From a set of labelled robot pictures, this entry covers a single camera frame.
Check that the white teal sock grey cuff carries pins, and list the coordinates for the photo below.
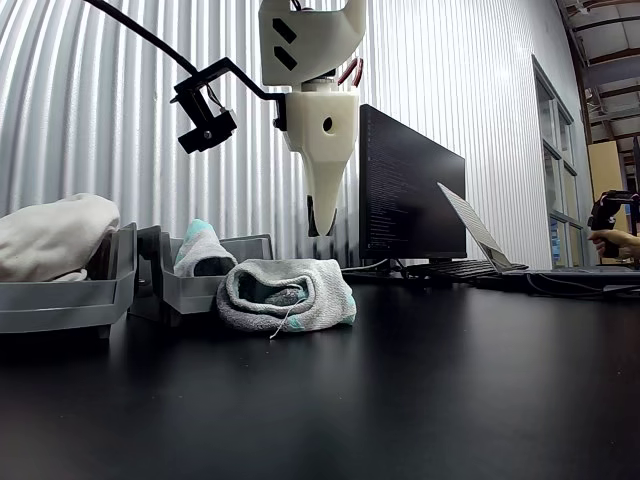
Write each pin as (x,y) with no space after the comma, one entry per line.
(320,295)

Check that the glass window frame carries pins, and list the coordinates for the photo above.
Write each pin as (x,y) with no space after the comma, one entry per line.
(560,175)

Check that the grey plastic container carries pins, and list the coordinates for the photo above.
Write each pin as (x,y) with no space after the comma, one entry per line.
(190,295)
(60,305)

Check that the open laptop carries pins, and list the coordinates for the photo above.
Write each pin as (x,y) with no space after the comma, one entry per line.
(480,225)

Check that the pale pink sock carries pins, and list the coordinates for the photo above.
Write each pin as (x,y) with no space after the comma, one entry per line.
(50,235)

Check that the black camera box with bracket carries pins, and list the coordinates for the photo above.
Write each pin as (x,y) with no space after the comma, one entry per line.
(205,132)

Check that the black leader arm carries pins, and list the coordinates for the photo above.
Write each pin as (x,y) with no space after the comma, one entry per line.
(607,210)

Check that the black keyboard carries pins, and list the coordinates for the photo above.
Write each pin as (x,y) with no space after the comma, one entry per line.
(450,270)

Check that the black computer monitor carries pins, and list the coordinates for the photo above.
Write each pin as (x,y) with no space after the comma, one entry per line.
(410,200)

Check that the person's hand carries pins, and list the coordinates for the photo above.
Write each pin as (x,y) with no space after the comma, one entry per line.
(607,235)

